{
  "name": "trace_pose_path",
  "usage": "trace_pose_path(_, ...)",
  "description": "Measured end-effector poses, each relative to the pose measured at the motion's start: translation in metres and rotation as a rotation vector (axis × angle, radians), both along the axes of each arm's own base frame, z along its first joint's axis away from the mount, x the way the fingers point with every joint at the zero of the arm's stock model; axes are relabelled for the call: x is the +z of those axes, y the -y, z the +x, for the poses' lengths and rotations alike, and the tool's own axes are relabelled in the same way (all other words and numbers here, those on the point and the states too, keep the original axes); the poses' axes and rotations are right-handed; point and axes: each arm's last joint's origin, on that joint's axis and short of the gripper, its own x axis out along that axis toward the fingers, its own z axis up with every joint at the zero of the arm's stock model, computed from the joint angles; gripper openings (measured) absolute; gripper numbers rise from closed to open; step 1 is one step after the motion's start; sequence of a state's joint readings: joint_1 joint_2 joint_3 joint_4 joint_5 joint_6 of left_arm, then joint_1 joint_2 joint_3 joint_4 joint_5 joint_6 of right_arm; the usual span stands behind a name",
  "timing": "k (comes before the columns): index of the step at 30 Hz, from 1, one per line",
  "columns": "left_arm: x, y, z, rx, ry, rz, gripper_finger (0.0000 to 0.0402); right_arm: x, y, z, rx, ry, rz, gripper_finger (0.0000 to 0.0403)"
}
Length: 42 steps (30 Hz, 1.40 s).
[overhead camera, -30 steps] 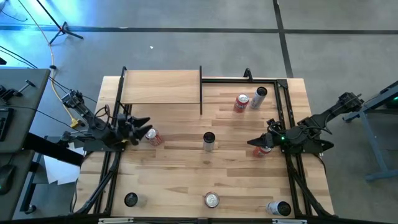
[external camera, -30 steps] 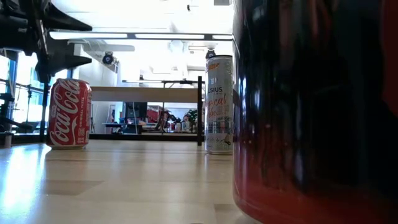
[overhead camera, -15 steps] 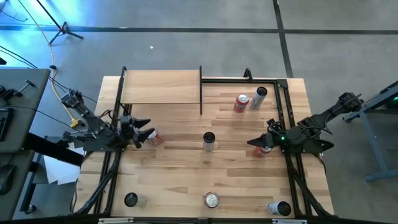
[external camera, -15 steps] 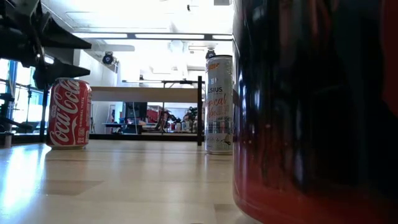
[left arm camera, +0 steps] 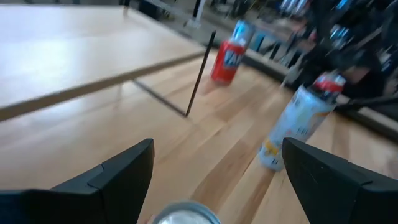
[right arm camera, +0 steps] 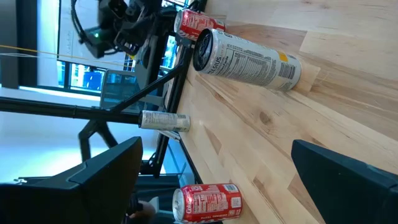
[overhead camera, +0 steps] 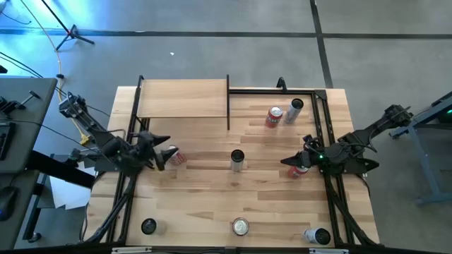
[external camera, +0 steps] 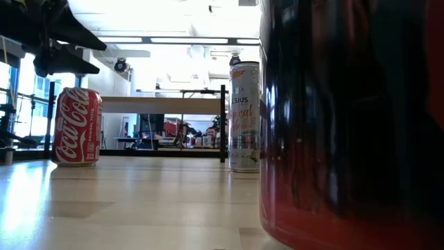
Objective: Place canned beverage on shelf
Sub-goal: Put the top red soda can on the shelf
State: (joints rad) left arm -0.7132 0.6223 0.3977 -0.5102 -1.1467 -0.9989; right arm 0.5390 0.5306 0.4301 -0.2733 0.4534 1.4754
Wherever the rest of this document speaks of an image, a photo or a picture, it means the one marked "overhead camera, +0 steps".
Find wooden shelf black metal legs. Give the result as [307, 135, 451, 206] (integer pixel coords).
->
[136, 73, 231, 131]

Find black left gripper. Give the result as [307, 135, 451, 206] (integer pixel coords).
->
[132, 131, 179, 171]

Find black desk clamp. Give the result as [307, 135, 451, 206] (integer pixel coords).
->
[0, 90, 42, 114]

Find blue-grey metal desk frame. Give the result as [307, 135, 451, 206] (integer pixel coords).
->
[388, 91, 452, 207]

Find black metal rig frame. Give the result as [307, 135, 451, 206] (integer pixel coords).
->
[79, 74, 382, 254]

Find yellow cable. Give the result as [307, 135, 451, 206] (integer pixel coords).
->
[19, 0, 91, 146]

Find Celsius Arctic Vibe can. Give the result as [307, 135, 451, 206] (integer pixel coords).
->
[283, 98, 305, 125]

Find red Fanta can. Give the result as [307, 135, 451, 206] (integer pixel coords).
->
[286, 164, 309, 180]
[264, 105, 284, 129]

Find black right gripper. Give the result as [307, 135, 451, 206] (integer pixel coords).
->
[280, 150, 331, 169]

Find red Coca-Cola can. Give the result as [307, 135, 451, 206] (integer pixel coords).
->
[232, 217, 250, 236]
[168, 145, 187, 167]

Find Celsius Tropical Vibe can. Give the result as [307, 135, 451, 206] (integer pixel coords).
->
[141, 217, 167, 236]

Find black keyboard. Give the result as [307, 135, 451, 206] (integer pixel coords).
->
[0, 121, 16, 162]

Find black tripod stand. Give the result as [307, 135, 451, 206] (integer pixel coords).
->
[40, 0, 95, 52]

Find silver metal bracket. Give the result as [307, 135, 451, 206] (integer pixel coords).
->
[112, 246, 153, 254]
[309, 248, 350, 254]

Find black desk leg frame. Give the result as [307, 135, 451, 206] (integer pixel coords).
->
[21, 150, 97, 245]

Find white paper sheet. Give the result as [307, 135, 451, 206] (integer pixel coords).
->
[49, 162, 96, 211]

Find grey desk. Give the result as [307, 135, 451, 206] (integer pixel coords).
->
[0, 76, 58, 250]

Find black computer mouse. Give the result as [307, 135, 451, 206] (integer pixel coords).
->
[0, 186, 18, 222]

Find tall white beverage can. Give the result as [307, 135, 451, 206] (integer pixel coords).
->
[302, 227, 332, 246]

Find tall silver beverage can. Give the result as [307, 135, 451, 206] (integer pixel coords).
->
[230, 149, 246, 173]

